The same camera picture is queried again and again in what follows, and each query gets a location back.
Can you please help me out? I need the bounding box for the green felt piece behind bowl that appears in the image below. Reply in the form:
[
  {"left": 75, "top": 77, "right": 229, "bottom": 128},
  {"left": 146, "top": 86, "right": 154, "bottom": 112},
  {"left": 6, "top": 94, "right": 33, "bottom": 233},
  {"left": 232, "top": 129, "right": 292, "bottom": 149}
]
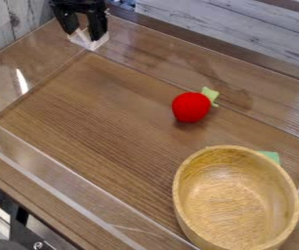
[{"left": 260, "top": 150, "right": 280, "bottom": 164}]

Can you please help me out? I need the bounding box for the wooden oval bowl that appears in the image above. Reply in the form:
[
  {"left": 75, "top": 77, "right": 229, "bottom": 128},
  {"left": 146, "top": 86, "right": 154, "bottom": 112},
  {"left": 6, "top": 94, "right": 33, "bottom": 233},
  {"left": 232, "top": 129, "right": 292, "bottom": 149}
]
[{"left": 171, "top": 146, "right": 299, "bottom": 250}]

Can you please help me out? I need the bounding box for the black table clamp bracket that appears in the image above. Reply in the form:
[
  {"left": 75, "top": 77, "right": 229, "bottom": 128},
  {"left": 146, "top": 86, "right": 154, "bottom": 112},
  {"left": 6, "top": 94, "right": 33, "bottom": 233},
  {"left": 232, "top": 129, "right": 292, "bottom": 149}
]
[{"left": 9, "top": 207, "right": 55, "bottom": 250}]

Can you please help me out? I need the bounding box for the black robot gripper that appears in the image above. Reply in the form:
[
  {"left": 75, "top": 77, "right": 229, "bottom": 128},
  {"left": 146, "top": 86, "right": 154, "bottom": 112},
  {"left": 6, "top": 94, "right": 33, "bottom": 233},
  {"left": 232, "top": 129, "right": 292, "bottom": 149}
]
[{"left": 49, "top": 0, "right": 107, "bottom": 41}]

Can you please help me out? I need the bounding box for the red felt strawberry toy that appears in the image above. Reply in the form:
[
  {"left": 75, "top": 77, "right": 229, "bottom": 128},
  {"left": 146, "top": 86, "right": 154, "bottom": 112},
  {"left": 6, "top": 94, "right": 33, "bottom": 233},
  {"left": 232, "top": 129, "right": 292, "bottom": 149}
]
[{"left": 171, "top": 87, "right": 218, "bottom": 123}]

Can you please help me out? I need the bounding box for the clear acrylic tray enclosure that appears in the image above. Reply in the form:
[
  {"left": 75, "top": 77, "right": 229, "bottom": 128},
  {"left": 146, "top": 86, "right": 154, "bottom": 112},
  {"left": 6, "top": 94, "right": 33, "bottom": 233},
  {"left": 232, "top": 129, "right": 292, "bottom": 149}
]
[{"left": 0, "top": 18, "right": 299, "bottom": 250}]

